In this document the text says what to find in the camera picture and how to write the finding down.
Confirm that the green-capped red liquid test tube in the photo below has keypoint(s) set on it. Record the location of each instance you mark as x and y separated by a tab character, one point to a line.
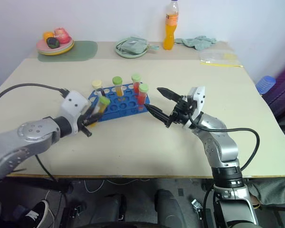
136	79
143	95

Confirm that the crumpled green cloth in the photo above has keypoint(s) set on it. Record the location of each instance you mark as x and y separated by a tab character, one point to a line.
199	41

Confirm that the green fabric pouch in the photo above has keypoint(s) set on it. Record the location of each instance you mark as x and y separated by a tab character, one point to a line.
134	45

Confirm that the green-capped yellow liquid test tube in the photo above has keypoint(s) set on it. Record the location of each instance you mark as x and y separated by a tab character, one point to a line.
103	102

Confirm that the pale yellow capped test tube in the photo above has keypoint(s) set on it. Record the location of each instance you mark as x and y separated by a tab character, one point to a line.
97	84

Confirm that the blue test tube rack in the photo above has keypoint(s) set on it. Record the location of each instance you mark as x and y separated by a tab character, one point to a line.
123	105

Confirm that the red apple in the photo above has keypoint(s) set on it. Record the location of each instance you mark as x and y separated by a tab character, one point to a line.
61	35

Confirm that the stack of pastel plates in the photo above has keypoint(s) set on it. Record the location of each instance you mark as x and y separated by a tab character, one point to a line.
50	50

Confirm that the clear plastic zip bag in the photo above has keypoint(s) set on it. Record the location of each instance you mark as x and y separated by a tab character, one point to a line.
213	55

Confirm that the light green plate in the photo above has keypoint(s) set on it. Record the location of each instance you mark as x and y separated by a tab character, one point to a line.
123	54

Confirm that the purple fabric object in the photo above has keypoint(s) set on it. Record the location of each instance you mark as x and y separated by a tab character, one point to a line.
283	90

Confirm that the dark avocado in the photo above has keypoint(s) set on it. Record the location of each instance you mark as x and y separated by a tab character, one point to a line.
52	42

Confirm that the dark rounded shape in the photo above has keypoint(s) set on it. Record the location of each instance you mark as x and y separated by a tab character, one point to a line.
167	206

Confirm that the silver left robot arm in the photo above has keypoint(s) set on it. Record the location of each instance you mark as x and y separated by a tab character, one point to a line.
26	140

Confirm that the orange fruit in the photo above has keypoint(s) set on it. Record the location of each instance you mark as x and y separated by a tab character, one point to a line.
47	35

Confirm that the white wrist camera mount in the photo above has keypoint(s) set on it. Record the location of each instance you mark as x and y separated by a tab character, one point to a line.
199	95
72	101

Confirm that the orange soda bottle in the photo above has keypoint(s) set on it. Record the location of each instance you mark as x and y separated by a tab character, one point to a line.
171	33

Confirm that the green placemat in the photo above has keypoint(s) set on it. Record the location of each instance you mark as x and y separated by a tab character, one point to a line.
85	51

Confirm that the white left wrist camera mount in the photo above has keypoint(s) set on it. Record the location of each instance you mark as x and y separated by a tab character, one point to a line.
72	101

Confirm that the green-capped orange liquid test tube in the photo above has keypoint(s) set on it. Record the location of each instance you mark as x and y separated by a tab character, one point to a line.
117	82

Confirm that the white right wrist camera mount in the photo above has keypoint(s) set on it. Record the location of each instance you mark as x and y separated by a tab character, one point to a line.
199	95

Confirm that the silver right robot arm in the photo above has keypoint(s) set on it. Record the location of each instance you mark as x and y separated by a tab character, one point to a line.
224	152

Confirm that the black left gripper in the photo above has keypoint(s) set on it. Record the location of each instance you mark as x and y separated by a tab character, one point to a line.
83	123

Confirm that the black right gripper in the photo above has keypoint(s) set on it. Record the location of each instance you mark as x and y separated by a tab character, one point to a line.
182	111

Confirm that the stack of blue cups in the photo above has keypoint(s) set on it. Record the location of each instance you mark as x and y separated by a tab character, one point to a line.
266	83

